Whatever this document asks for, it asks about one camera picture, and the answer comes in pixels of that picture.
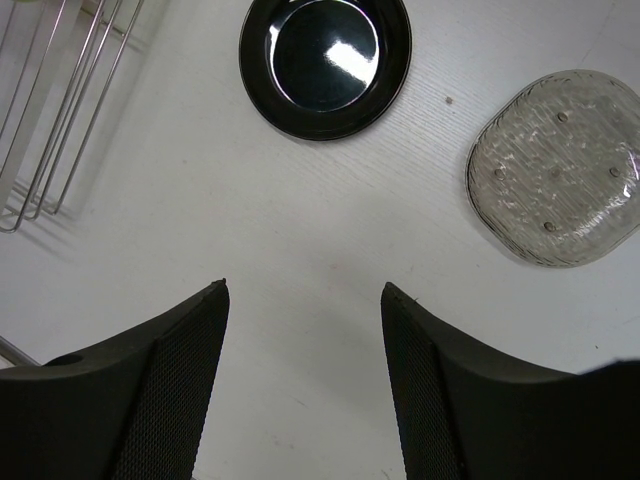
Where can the front aluminium rail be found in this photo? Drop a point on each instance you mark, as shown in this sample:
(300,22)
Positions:
(14,355)

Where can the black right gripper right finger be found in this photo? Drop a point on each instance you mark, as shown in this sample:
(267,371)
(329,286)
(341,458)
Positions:
(466,410)

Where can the chrome wire dish rack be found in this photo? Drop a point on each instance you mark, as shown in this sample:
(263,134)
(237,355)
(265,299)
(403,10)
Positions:
(68,70)

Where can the black plastic plate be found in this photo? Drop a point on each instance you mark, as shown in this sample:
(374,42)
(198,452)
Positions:
(324,70)

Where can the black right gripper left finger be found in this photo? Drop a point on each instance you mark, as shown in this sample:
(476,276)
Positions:
(130,407)

